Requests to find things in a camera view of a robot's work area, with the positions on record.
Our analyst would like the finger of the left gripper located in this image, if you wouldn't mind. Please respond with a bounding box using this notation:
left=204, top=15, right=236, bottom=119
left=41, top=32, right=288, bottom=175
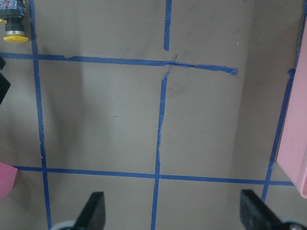
left=0, top=57, right=11, bottom=104

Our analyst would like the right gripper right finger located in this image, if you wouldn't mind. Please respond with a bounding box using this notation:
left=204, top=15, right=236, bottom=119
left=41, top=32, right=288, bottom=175
left=240, top=189, right=283, bottom=230

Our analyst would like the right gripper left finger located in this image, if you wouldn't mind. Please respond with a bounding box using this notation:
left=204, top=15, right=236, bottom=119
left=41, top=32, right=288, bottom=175
left=72, top=192, right=106, bottom=230

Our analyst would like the yellow push button switch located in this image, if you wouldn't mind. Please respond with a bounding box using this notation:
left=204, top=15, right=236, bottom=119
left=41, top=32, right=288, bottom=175
left=0, top=0, right=29, bottom=44

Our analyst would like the pink plastic bin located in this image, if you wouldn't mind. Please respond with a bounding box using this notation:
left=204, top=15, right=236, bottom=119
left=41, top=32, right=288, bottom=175
left=277, top=21, right=307, bottom=198

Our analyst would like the pink cube centre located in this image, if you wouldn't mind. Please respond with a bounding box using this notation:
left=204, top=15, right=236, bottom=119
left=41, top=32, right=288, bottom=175
left=0, top=162, right=18, bottom=200

